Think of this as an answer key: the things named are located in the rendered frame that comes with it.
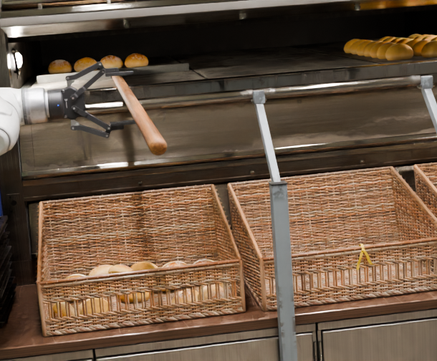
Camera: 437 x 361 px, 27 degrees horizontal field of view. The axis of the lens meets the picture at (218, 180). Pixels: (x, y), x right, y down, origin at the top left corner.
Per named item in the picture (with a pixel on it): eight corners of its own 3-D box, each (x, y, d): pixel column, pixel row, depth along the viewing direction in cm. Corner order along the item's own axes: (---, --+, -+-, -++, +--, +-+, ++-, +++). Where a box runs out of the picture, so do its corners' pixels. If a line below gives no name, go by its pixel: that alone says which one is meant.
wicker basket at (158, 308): (46, 285, 285) (36, 200, 279) (221, 265, 292) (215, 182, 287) (40, 339, 238) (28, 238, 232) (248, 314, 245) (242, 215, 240)
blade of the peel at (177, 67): (189, 70, 329) (188, 62, 328) (37, 83, 321) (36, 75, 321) (178, 64, 364) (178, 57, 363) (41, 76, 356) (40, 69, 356)
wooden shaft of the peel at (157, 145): (168, 155, 151) (167, 137, 150) (150, 157, 150) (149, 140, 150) (119, 77, 317) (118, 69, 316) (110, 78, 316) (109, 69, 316)
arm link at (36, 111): (27, 122, 228) (51, 120, 229) (25, 127, 219) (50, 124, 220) (23, 87, 227) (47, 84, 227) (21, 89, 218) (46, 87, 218)
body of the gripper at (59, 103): (46, 86, 227) (83, 83, 228) (49, 119, 228) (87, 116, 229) (45, 89, 219) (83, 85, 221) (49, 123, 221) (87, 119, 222)
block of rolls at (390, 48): (341, 53, 362) (340, 39, 361) (455, 44, 368) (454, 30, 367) (389, 61, 303) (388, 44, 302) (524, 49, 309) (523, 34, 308)
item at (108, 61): (99, 70, 369) (98, 56, 368) (98, 69, 375) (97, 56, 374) (124, 68, 371) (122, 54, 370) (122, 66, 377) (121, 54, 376)
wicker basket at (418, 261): (230, 265, 291) (224, 182, 286) (396, 246, 299) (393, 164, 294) (261, 314, 244) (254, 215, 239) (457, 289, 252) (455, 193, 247)
